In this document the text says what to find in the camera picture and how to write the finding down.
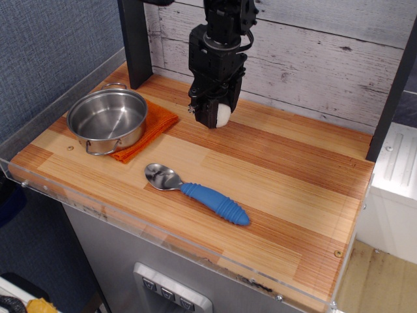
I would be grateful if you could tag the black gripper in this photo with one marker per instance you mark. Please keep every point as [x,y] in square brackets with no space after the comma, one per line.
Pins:
[216,59]

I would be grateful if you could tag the white plush mushroom black band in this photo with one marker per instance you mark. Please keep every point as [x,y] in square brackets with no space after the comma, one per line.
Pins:
[223,115]

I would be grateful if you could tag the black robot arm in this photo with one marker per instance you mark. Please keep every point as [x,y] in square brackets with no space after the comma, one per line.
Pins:
[240,15]

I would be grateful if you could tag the orange folded towel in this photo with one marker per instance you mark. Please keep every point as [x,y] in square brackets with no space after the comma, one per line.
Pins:
[158,120]

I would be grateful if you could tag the stainless steel pot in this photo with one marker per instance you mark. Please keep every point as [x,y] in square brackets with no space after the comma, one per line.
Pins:
[108,120]

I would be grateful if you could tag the silver control panel with buttons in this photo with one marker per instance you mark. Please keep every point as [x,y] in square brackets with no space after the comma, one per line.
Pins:
[159,292]

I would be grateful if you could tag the clear acrylic table guard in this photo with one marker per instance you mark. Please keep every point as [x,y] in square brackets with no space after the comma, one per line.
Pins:
[301,182]

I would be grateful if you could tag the white ribbed box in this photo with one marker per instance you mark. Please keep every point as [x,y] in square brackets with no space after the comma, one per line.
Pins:
[395,169]

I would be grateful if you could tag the yellow black object bottom left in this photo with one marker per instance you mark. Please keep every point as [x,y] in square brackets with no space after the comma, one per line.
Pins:
[15,305]

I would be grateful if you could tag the blue handled metal spoon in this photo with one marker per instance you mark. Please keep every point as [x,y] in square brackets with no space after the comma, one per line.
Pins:
[163,178]

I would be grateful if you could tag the dark left frame post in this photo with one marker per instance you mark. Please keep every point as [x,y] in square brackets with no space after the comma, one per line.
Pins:
[136,41]

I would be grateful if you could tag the dark frame post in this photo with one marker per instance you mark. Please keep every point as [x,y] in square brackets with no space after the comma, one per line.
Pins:
[394,96]
[136,41]

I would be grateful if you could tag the dark right frame post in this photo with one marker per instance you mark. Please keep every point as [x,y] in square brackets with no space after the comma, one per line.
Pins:
[394,96]

